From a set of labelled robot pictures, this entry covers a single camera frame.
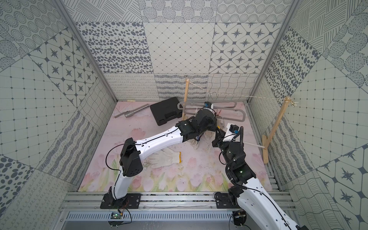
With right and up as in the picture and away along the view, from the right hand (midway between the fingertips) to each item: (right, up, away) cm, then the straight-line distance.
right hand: (216, 129), depth 75 cm
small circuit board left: (-52, -44, -3) cm, 68 cm away
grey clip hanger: (-14, +12, +3) cm, 19 cm away
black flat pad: (-33, +11, +36) cm, 50 cm away
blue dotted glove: (-29, -19, +14) cm, 37 cm away
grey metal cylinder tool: (-61, +8, +34) cm, 70 cm away
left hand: (+4, +3, 0) cm, 5 cm away
